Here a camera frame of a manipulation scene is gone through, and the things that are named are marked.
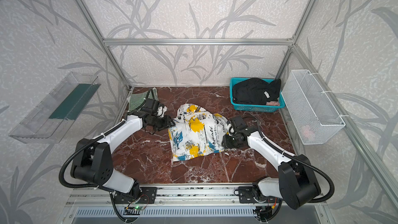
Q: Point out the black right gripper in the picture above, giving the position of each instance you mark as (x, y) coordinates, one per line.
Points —
(229, 140)

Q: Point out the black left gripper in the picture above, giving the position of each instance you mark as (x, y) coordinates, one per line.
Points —
(163, 123)

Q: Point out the green white striped shirt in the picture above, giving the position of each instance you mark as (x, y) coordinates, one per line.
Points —
(137, 101)

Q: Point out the white yellow blue printed garment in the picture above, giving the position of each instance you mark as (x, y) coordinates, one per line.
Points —
(196, 133)

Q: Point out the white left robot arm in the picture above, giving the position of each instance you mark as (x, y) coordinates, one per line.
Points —
(93, 160)

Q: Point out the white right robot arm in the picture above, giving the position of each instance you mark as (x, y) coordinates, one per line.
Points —
(296, 184)

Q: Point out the teal plastic laundry basket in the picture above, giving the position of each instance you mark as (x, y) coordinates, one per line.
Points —
(254, 108)

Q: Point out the black garment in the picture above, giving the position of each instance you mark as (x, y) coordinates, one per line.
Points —
(256, 91)

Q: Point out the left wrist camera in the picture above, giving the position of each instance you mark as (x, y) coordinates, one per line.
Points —
(154, 107)

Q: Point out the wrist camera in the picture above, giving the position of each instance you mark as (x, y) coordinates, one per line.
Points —
(236, 125)
(154, 107)

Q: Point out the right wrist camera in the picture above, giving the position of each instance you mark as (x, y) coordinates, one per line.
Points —
(236, 125)

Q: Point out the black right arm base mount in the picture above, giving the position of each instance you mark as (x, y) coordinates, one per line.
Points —
(248, 194)

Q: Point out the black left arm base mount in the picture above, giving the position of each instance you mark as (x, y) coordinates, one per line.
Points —
(146, 195)

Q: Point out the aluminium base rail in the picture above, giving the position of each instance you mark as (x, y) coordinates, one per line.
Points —
(172, 200)

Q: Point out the white wire mesh basket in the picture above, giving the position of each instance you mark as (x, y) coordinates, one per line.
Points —
(315, 117)

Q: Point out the clear plastic wall tray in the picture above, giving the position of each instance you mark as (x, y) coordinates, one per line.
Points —
(52, 118)

